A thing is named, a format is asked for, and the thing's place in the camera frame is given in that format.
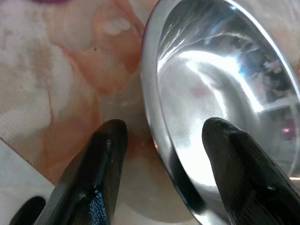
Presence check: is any purple object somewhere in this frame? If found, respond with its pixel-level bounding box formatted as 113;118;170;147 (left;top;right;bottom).
32;0;68;5

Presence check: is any shiny stainless steel bowl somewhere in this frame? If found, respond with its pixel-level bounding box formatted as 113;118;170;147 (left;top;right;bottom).
140;0;300;225

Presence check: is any pink floral placemat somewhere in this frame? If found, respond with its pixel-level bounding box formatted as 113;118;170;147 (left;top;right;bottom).
0;0;195;225

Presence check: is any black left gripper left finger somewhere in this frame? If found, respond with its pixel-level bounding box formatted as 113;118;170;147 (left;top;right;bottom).
34;119;128;225

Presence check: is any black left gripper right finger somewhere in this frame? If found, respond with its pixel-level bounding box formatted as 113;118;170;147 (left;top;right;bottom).
201;117;300;225

